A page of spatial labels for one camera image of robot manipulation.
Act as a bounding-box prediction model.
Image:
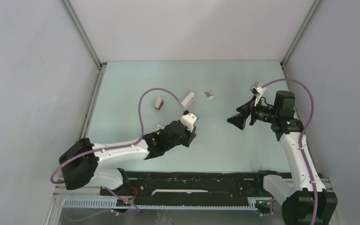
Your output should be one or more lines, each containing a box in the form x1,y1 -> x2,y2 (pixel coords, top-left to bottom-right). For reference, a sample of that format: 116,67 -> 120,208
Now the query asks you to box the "beige brown mini stapler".
154,97 -> 164,110

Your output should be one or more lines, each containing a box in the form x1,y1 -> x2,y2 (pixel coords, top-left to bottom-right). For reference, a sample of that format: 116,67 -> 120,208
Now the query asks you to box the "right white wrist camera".
250,82 -> 267,106

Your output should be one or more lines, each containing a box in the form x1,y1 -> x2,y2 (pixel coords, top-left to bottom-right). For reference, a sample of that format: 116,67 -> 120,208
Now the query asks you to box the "left aluminium frame post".
60,0 -> 102,70

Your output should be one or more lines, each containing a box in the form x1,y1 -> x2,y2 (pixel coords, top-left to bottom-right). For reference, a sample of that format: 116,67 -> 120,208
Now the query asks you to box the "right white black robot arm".
227,90 -> 338,225

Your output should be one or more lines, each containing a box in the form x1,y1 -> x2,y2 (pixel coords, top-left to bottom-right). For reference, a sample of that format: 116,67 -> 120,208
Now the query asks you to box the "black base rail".
100,170 -> 286,207

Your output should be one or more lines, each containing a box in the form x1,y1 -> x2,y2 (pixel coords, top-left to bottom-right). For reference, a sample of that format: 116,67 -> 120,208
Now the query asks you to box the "long white stapler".
181,91 -> 195,109

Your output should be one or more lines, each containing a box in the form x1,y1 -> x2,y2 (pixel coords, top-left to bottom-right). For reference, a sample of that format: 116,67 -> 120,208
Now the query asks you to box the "open staple box tray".
203,90 -> 214,100

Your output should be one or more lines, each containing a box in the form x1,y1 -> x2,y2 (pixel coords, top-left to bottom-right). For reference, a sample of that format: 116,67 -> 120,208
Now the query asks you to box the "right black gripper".
227,94 -> 278,130

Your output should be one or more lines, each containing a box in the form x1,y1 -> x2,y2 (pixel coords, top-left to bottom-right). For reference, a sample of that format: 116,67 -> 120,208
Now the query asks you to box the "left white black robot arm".
59,120 -> 196,195

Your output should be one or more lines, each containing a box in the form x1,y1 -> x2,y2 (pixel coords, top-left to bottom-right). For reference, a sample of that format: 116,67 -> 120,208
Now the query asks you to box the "white staple box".
155,124 -> 164,131

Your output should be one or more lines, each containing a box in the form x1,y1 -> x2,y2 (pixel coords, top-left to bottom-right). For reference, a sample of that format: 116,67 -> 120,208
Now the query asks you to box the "right aluminium frame post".
281,0 -> 323,69

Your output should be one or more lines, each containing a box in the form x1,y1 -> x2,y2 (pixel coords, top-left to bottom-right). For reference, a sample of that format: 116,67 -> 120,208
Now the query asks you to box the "aluminium frame post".
60,0 -> 102,70
281,0 -> 323,69

